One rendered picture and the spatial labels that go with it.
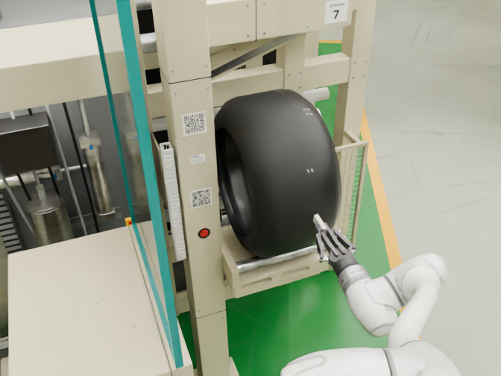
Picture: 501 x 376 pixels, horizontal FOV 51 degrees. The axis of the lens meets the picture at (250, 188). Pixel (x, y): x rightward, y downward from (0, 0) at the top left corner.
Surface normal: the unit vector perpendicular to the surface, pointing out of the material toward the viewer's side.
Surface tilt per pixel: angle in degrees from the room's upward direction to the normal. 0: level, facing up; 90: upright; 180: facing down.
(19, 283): 0
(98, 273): 0
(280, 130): 29
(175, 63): 90
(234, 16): 90
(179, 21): 90
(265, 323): 0
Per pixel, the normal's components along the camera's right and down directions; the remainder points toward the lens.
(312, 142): 0.22, -0.26
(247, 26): 0.36, 0.55
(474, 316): -0.01, -0.81
